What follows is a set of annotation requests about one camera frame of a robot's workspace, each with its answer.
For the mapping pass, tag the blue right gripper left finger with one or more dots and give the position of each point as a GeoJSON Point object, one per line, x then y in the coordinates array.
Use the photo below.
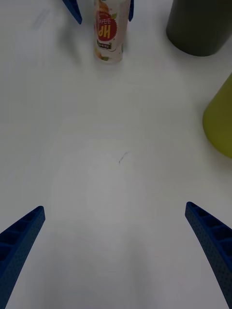
{"type": "Point", "coordinates": [17, 243]}

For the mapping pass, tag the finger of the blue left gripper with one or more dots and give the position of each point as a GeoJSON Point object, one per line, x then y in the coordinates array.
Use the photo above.
{"type": "Point", "coordinates": [74, 10]}
{"type": "Point", "coordinates": [131, 10]}

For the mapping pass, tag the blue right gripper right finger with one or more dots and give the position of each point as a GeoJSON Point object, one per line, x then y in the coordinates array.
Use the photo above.
{"type": "Point", "coordinates": [215, 241]}

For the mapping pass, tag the white bottle red label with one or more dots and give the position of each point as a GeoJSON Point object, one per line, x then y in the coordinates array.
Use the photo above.
{"type": "Point", "coordinates": [110, 31]}

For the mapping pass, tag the grey plastic bin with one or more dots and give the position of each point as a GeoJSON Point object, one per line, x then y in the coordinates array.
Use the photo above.
{"type": "Point", "coordinates": [198, 26]}

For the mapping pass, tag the yellow-green plastic bin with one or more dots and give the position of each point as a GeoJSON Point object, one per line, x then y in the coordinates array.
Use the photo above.
{"type": "Point", "coordinates": [221, 120]}

